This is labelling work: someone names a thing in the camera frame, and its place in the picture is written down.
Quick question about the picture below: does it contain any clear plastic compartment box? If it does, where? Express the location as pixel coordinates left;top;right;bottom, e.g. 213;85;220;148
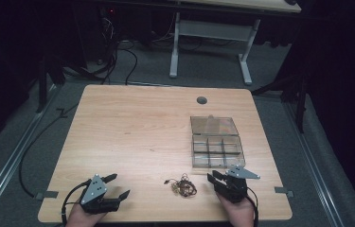
189;114;246;170

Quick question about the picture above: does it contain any grey table edge bracket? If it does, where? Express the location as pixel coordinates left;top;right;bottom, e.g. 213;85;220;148
34;190;60;201
274;185;294;199

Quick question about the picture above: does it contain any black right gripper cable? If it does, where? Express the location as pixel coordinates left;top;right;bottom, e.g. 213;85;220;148
245;185;259;227

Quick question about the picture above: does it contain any metal floor rail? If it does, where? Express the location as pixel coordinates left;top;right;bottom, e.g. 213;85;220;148
283;100;346;227
0;84;60;221

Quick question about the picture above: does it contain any black metal stand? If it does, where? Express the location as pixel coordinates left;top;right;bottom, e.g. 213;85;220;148
35;55;66;114
250;72;310;134

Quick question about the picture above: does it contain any person's left hand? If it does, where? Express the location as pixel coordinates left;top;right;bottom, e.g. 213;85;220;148
65;202;107;227

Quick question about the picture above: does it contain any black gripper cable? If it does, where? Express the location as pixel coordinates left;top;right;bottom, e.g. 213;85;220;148
61;179;92;227
245;185;259;227

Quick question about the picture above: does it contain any white-legged desk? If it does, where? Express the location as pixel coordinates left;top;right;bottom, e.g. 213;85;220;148
169;0;303;86

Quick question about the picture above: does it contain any black floor cable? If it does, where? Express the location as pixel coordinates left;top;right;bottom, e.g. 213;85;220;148
18;103;80;199

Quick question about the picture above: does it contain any jewellery pile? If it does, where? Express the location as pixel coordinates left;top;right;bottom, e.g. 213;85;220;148
164;173;198;199

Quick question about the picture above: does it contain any person's right hand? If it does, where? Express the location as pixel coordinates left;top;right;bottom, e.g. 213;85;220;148
217;191;256;227

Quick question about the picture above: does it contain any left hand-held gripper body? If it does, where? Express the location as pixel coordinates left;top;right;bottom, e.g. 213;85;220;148
80;173;120;215

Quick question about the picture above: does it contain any bundle of black cables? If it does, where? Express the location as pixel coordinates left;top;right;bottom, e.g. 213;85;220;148
86;15;139;86

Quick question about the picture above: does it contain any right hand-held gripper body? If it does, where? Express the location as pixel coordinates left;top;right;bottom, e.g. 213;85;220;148
214;166;261;203

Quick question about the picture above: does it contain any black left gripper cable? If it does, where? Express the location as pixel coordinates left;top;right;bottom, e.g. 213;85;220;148
61;179;92;227

